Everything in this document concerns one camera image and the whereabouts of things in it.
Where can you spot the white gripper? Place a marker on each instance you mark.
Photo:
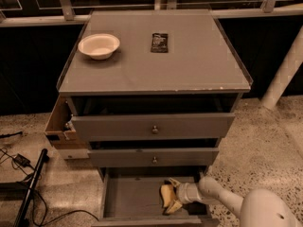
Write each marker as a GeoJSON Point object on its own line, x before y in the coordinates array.
{"type": "Point", "coordinates": [183, 193]}

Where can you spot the yellow sponge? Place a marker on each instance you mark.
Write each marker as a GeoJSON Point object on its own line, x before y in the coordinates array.
{"type": "Point", "coordinates": [168, 195]}

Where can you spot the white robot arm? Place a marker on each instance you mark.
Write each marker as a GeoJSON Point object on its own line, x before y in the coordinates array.
{"type": "Point", "coordinates": [259, 208]}

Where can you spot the grey middle drawer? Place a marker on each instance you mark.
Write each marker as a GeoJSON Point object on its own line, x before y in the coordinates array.
{"type": "Point", "coordinates": [153, 157]}

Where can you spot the grey drawer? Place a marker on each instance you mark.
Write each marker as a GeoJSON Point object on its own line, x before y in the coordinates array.
{"type": "Point", "coordinates": [152, 126]}
{"type": "Point", "coordinates": [153, 157]}
{"type": "Point", "coordinates": [131, 198]}

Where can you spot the grey bottom drawer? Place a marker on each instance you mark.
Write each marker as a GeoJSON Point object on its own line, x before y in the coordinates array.
{"type": "Point", "coordinates": [131, 198]}

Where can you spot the grey top drawer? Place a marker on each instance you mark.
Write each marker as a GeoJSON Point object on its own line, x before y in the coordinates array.
{"type": "Point", "coordinates": [152, 126]}

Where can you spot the grey drawer cabinet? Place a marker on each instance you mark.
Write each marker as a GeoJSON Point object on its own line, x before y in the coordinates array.
{"type": "Point", "coordinates": [201, 73]}

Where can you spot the wooden side box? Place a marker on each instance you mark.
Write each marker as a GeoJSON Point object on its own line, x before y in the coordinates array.
{"type": "Point", "coordinates": [61, 134]}

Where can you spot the black snack packet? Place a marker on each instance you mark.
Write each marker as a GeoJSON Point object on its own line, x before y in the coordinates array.
{"type": "Point", "coordinates": [159, 43]}

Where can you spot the black pole on floor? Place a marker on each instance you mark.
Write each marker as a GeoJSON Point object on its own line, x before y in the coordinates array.
{"type": "Point", "coordinates": [30, 190]}

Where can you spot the black power adapter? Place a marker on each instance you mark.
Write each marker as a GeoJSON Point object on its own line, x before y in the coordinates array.
{"type": "Point", "coordinates": [21, 160]}

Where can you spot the white paper bowl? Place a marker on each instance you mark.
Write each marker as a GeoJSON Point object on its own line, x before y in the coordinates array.
{"type": "Point", "coordinates": [99, 46]}

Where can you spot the metal window railing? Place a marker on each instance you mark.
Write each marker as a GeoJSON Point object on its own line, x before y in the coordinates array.
{"type": "Point", "coordinates": [51, 11]}

